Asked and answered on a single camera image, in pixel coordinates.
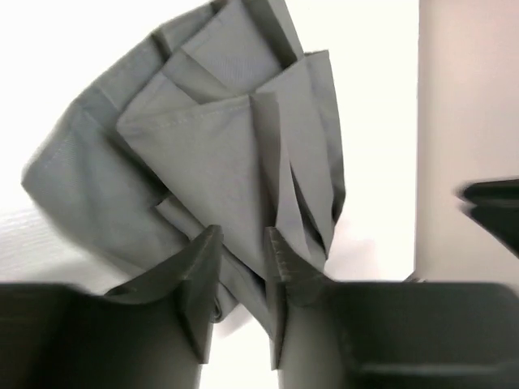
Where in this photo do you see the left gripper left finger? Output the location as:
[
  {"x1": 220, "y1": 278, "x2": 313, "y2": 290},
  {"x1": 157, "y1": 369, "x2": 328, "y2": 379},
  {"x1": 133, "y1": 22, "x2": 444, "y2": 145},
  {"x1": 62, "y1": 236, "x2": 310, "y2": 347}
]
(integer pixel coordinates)
[{"x1": 1, "y1": 225, "x2": 222, "y2": 388}]

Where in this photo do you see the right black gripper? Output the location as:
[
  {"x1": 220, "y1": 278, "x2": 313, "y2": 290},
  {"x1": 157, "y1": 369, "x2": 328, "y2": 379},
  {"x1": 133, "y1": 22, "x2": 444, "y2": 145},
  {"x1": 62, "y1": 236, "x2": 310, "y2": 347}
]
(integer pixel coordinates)
[{"x1": 457, "y1": 177, "x2": 518, "y2": 258}]

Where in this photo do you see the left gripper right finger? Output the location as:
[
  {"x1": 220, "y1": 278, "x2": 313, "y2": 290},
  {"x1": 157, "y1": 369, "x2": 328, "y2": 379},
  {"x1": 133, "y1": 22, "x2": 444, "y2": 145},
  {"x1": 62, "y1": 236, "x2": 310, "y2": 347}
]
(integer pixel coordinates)
[{"x1": 265, "y1": 228, "x2": 518, "y2": 388}]

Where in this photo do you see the grey skirt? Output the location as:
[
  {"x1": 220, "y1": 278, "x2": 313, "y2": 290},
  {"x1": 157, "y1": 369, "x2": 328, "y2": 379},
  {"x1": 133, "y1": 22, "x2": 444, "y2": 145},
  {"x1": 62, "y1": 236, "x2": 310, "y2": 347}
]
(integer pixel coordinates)
[{"x1": 22, "y1": 1, "x2": 345, "y2": 329}]

